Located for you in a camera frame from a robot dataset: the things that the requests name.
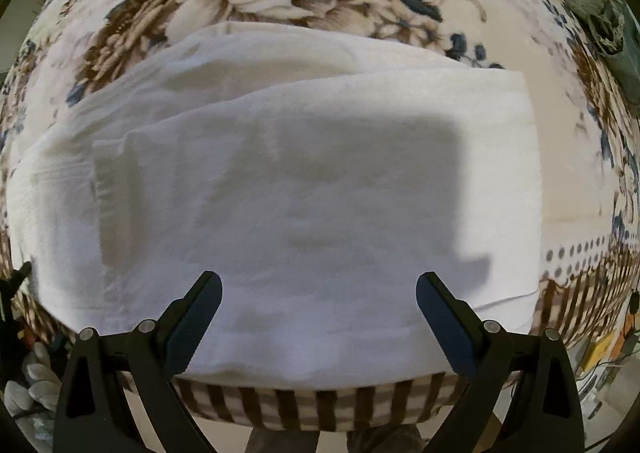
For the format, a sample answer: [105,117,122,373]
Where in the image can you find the white pants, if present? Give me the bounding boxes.
[6,23,542,390]

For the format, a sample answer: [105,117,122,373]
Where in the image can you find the white shoes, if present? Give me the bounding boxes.
[3,343,62,416]

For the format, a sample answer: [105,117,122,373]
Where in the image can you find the folded grey green clothes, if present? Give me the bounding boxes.
[565,0,639,106]

